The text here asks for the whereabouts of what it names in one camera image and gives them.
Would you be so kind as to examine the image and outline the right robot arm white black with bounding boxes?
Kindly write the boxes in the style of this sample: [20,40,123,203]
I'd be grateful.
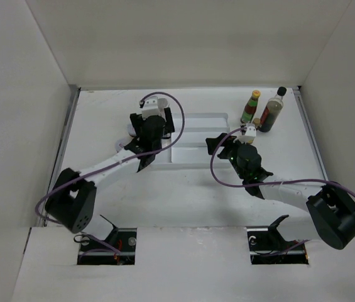
[205,133,355,250]

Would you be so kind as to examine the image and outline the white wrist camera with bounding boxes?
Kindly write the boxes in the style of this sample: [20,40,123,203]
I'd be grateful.
[139,96,161,120]
[238,123,257,144]

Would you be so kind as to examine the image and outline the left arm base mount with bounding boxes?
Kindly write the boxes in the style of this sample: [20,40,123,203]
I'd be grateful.
[74,215,138,266]

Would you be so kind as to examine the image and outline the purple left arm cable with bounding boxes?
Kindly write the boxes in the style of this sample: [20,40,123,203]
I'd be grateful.
[35,91,185,264]

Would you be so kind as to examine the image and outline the red sauce bottle yellow cap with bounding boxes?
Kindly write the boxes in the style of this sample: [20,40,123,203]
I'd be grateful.
[240,90,261,124]

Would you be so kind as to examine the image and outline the spice jar white red lid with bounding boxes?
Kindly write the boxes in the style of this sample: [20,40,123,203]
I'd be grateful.
[127,124,136,137]

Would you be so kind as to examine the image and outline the white divided organizer tray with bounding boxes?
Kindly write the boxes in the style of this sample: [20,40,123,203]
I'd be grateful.
[150,113,230,171]

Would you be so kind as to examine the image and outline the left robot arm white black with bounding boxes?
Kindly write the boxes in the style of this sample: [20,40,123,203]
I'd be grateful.
[45,108,175,251]

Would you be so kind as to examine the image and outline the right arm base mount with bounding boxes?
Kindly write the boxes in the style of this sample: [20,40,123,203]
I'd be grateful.
[247,215,309,265]

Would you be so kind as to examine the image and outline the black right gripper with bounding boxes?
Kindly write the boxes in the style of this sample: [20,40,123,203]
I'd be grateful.
[205,133,249,180]

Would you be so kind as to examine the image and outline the dark soy sauce bottle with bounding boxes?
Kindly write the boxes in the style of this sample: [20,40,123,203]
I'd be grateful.
[258,86,287,133]

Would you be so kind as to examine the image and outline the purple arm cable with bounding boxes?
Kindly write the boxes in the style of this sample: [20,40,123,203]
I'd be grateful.
[209,125,355,252]
[35,91,185,264]

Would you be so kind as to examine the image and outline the small bottle blue label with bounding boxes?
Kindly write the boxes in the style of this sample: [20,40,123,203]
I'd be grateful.
[158,98,169,110]

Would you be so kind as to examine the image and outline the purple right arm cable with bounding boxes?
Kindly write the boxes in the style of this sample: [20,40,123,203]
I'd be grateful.
[209,125,355,252]

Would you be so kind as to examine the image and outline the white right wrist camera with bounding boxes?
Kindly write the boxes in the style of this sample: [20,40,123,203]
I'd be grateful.
[238,123,257,144]

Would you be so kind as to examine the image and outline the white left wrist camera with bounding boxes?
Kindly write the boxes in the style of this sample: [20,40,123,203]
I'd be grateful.
[139,96,161,120]

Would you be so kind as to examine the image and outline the front spice jar white lid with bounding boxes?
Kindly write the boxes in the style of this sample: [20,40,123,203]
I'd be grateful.
[115,137,132,153]

